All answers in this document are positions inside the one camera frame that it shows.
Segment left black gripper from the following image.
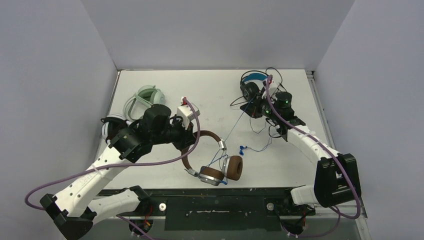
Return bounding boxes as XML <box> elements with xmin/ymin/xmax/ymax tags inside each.
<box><xmin>150</xmin><ymin>114</ymin><xmax>198</xmax><ymax>152</ymax></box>

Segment thin blue headphone cable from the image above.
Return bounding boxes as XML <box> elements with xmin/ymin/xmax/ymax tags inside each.
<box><xmin>198</xmin><ymin>96</ymin><xmax>276</xmax><ymax>186</ymax></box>

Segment black blue headphones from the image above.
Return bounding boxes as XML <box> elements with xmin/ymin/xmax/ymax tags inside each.
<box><xmin>239</xmin><ymin>70</ymin><xmax>269</xmax><ymax>101</ymax></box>

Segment mint green headphones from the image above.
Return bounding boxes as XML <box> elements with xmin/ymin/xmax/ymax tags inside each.
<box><xmin>122</xmin><ymin>85</ymin><xmax>166</xmax><ymax>121</ymax></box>

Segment white black headphones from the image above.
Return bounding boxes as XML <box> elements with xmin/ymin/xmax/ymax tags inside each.
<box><xmin>100</xmin><ymin>113</ymin><xmax>133</xmax><ymax>145</ymax></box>

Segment brown headphones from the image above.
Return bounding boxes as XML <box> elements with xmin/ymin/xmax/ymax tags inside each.
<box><xmin>181</xmin><ymin>130</ymin><xmax>243</xmax><ymax>186</ymax></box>

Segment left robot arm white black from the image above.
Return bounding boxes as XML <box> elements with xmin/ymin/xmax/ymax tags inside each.
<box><xmin>40</xmin><ymin>99</ymin><xmax>200</xmax><ymax>240</ymax></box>

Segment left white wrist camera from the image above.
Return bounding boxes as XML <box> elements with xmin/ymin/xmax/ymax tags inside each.
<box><xmin>176</xmin><ymin>97</ymin><xmax>195</xmax><ymax>130</ymax></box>

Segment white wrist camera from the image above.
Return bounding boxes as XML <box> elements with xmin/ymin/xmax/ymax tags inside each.
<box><xmin>262</xmin><ymin>80</ymin><xmax>279</xmax><ymax>99</ymax></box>
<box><xmin>176</xmin><ymin>97</ymin><xmax>195</xmax><ymax>130</ymax></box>

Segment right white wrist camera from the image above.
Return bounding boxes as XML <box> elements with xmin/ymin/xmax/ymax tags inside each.
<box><xmin>262</xmin><ymin>80</ymin><xmax>279</xmax><ymax>99</ymax></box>

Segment thin black headphone cable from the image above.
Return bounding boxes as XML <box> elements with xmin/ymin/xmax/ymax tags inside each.
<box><xmin>229</xmin><ymin>67</ymin><xmax>289</xmax><ymax>109</ymax></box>

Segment aluminium frame rail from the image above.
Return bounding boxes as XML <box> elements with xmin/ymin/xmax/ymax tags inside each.
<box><xmin>305</xmin><ymin>70</ymin><xmax>368</xmax><ymax>219</ymax></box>

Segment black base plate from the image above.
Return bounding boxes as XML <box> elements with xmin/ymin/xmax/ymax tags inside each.
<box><xmin>123</xmin><ymin>187</ymin><xmax>316</xmax><ymax>232</ymax></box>

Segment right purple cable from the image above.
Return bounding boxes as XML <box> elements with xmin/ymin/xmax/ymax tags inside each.
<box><xmin>264</xmin><ymin>75</ymin><xmax>362</xmax><ymax>239</ymax></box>

